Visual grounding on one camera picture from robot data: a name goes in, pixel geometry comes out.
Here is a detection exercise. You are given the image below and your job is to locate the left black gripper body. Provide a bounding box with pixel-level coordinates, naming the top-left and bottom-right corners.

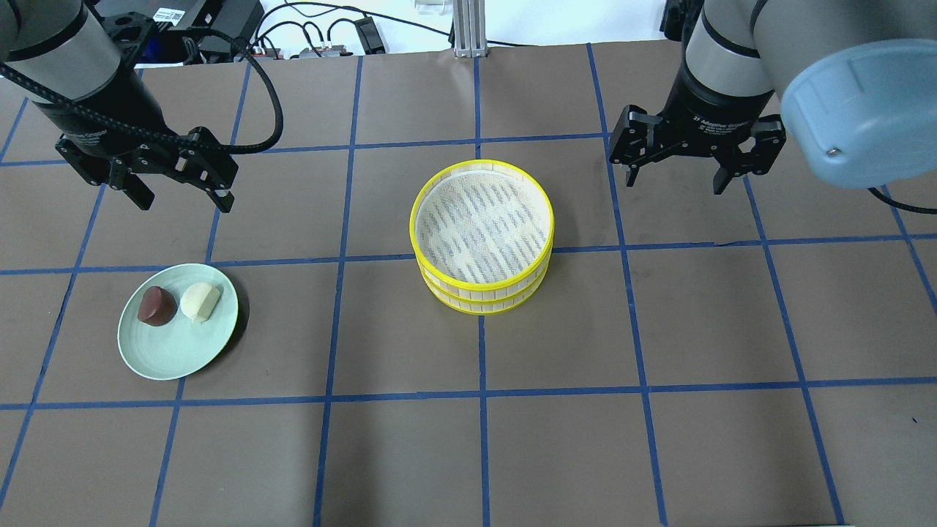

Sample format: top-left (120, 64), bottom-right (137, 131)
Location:
top-left (56, 135), bottom-right (238, 196)

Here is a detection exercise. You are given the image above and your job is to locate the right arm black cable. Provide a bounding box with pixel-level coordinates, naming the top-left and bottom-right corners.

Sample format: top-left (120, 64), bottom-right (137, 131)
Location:
top-left (867, 187), bottom-right (937, 216)

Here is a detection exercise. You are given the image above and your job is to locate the white bun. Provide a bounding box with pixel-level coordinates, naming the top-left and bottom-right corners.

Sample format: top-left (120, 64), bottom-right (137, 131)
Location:
top-left (179, 283), bottom-right (221, 323)

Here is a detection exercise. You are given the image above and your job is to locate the pale green plate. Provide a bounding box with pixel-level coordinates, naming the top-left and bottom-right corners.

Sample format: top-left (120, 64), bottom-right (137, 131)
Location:
top-left (116, 263), bottom-right (239, 381)

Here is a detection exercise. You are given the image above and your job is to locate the aluminium frame post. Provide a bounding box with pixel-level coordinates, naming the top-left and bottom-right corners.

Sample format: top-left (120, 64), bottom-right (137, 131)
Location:
top-left (452, 0), bottom-right (489, 58)

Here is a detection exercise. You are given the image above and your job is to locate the brown bun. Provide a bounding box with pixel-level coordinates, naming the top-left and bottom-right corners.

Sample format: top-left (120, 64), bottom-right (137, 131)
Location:
top-left (137, 286), bottom-right (177, 327)

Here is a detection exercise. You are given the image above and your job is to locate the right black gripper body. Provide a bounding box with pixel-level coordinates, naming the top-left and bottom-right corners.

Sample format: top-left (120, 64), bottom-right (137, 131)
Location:
top-left (609, 70), bottom-right (787, 176)

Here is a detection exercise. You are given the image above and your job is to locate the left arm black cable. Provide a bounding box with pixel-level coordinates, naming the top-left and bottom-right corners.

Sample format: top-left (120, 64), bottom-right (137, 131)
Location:
top-left (0, 28), bottom-right (285, 154)

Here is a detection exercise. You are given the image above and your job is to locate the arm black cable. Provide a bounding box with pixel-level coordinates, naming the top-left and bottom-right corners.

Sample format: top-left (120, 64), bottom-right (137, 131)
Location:
top-left (867, 187), bottom-right (937, 216)
top-left (0, 28), bottom-right (285, 154)

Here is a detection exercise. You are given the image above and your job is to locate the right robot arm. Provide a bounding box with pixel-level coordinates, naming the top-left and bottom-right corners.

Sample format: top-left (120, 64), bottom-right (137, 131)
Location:
top-left (608, 1), bottom-right (936, 194)

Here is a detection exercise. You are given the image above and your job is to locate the yellow steamer layer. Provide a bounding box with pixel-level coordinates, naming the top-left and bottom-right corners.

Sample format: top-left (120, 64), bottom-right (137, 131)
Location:
top-left (408, 160), bottom-right (556, 291)
top-left (418, 257), bottom-right (550, 315)

